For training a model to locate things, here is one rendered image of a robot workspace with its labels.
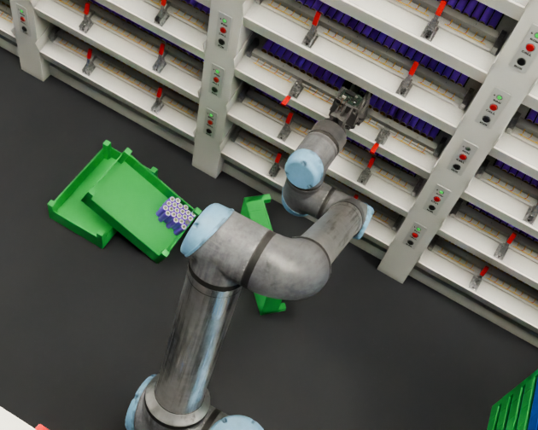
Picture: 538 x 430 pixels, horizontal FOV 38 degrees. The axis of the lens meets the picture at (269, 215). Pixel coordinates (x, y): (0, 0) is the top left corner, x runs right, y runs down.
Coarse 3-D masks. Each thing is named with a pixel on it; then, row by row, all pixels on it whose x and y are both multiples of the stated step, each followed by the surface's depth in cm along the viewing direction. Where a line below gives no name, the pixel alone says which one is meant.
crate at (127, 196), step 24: (120, 168) 242; (144, 168) 240; (96, 192) 236; (120, 192) 239; (144, 192) 243; (168, 192) 244; (120, 216) 237; (144, 216) 241; (144, 240) 238; (168, 240) 242
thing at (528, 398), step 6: (534, 372) 206; (528, 378) 209; (534, 378) 204; (528, 384) 207; (534, 384) 204; (528, 390) 205; (534, 390) 208; (528, 396) 203; (522, 402) 206; (528, 402) 202; (522, 408) 204; (528, 408) 200; (522, 414) 202; (528, 414) 199; (522, 420) 201; (528, 420) 203; (522, 426) 199; (528, 426) 203
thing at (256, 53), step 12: (264, 60) 212; (276, 60) 211; (276, 72) 212; (288, 72) 210; (300, 72) 210; (312, 84) 209; (324, 84) 209; (384, 120) 206; (408, 132) 205; (420, 144) 206; (432, 144) 204
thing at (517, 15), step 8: (480, 0) 161; (488, 0) 159; (496, 0) 158; (504, 0) 157; (512, 0) 156; (520, 0) 156; (528, 0) 156; (496, 8) 160; (504, 8) 159; (512, 8) 157; (520, 8) 156; (512, 16) 160; (520, 16) 158
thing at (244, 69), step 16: (256, 32) 214; (256, 48) 215; (240, 64) 214; (256, 80) 212; (272, 80) 212; (304, 96) 211; (320, 96) 211; (304, 112) 213; (320, 112) 209; (368, 128) 208; (368, 144) 209; (384, 144) 207; (400, 144) 207; (400, 160) 207; (416, 160) 205; (432, 160) 205
